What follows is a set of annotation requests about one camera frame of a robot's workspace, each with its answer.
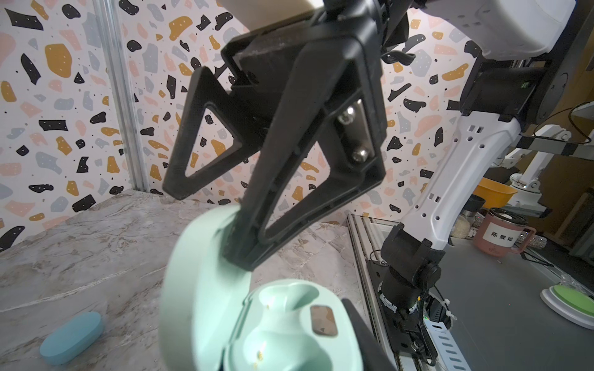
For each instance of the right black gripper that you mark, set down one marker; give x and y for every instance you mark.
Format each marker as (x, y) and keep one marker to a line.
(323, 148)

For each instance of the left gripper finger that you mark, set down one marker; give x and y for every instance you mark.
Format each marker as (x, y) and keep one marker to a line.
(373, 356)

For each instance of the mint green earbud case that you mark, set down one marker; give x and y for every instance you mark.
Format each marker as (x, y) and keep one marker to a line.
(211, 319)

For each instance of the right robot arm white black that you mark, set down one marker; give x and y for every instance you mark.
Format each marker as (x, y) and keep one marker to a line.
(527, 50)

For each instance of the blue earbud case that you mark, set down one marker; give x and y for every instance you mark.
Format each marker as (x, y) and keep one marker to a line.
(72, 338)

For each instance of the pink mug with label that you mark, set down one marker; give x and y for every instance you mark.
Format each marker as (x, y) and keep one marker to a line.
(503, 232)

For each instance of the yellow bowl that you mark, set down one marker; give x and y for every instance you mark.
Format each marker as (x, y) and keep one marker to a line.
(495, 194)

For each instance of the green white round pad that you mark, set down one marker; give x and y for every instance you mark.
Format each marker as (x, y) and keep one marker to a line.
(570, 303)

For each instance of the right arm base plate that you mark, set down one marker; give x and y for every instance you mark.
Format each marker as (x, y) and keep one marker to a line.
(403, 274)

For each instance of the right aluminium corner post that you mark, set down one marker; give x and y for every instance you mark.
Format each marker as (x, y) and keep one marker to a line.
(110, 32)

